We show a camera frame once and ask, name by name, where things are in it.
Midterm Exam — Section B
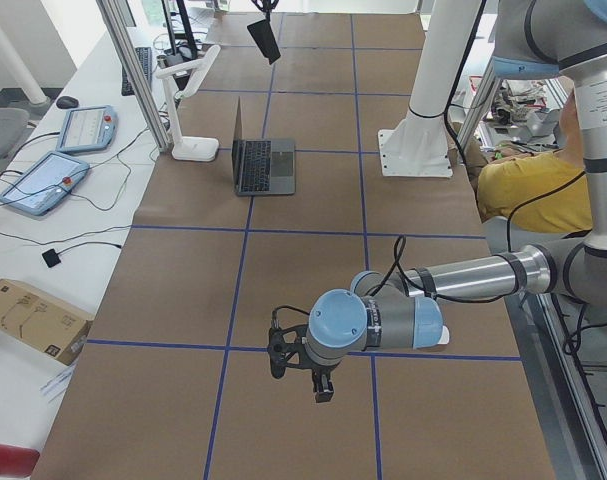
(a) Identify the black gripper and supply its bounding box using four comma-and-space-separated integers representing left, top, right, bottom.
251, 0, 278, 10
302, 355, 342, 403

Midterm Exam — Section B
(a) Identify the black mouse pad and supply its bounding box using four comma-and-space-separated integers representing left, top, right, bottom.
247, 19, 281, 65

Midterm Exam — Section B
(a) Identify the grey laptop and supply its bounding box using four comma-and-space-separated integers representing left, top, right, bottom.
231, 99, 296, 197

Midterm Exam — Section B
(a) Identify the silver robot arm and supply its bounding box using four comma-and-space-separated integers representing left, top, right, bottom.
297, 1, 607, 402

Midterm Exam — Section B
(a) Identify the white desk lamp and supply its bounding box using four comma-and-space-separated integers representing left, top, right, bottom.
155, 44, 221, 162

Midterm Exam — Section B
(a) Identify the black desk mouse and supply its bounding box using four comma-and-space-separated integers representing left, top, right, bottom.
55, 95, 79, 110

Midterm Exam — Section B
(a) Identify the black keyboard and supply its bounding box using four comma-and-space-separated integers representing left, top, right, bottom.
120, 46, 154, 97

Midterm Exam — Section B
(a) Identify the upper blue teach pendant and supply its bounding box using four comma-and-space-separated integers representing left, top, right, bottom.
56, 105, 118, 154

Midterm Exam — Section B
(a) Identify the blue teach pendant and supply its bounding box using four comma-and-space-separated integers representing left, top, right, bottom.
56, 105, 118, 154
0, 151, 90, 216

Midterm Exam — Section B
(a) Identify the lower blue teach pendant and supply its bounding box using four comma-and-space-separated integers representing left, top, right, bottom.
0, 151, 90, 216

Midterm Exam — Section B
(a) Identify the person in yellow shirt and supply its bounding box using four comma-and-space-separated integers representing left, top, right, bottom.
465, 93, 593, 234

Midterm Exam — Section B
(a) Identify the small black square device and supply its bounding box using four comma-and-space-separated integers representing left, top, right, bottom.
41, 248, 62, 268

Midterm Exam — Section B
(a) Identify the cardboard box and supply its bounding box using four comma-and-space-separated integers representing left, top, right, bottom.
0, 279, 94, 366

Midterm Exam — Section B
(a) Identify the red cylinder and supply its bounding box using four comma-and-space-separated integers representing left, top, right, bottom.
0, 444, 40, 478

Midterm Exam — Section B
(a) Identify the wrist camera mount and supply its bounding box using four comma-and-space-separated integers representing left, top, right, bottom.
267, 324, 311, 379

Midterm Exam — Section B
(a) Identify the aluminium frame post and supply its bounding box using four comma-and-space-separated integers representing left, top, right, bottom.
96, 0, 171, 153

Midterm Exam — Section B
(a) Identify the white camera pillar with base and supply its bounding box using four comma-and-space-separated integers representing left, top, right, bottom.
378, 0, 485, 178

